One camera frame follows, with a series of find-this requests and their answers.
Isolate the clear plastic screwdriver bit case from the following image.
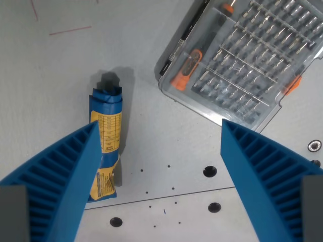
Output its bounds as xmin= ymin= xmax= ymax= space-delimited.
xmin=154 ymin=0 xmax=323 ymax=133

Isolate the orange case latch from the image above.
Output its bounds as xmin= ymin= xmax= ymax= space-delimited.
xmin=282 ymin=74 xmax=303 ymax=96

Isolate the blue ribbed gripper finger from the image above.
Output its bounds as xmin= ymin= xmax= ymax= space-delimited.
xmin=220 ymin=118 xmax=323 ymax=242
xmin=0 ymin=119 xmax=102 ymax=242

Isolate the silver hex socket bolt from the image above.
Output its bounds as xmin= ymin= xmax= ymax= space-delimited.
xmin=307 ymin=140 xmax=322 ymax=153

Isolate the orange black screwdriver handle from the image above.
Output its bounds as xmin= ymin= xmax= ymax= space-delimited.
xmin=170 ymin=48 xmax=203 ymax=91

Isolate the blue rolled bag yellow label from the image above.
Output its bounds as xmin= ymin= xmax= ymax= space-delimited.
xmin=87 ymin=87 xmax=123 ymax=203

